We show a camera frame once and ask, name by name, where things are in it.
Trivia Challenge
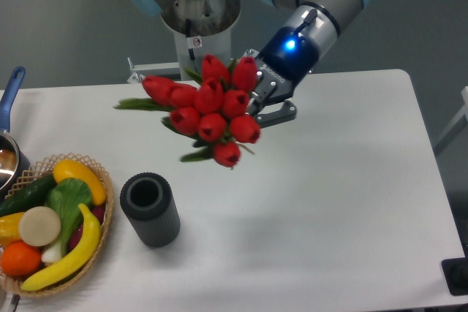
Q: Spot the blue handled saucepan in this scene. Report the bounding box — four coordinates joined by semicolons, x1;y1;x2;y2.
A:
1;66;30;202

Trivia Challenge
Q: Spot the red tulip bouquet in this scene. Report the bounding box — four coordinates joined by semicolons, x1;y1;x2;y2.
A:
116;55;261;168

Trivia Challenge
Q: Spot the green bok choy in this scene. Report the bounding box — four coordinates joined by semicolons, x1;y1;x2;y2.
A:
42;178;92;265

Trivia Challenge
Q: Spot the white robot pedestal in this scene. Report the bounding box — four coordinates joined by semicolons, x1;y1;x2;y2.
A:
126;0;261;85

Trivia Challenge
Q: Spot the green cucumber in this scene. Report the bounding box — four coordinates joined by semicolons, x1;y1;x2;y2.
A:
1;173;56;216

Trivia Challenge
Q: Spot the yellow squash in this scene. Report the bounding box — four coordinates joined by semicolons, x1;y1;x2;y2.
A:
53;159;107;205

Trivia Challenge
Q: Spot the yellow banana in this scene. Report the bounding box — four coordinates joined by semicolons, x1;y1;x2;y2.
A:
20;204;101;292

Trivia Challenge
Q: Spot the white frame at right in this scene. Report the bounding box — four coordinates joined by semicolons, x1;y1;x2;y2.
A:
433;86;467;156

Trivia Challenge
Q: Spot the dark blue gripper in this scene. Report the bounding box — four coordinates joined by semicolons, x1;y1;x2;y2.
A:
248;5;338;128

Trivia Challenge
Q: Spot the black device at edge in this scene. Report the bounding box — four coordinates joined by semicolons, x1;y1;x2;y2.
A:
441;257;467;296

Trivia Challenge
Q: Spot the beige round slice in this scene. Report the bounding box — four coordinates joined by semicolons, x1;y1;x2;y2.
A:
18;206;61;247

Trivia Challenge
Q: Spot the woven wicker basket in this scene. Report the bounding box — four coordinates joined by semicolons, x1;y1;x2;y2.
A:
1;153;114;298

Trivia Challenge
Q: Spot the purple red vegetable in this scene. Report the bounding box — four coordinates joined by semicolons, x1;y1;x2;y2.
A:
69;204;105;251

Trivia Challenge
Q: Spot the dark grey ribbed vase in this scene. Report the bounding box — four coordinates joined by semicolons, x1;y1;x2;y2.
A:
120;172;181;248

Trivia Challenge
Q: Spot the orange fruit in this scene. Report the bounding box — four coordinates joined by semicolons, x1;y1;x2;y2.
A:
1;241;42;277

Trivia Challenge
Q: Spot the yellow bell pepper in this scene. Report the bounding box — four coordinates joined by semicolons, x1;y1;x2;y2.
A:
0;212;24;248

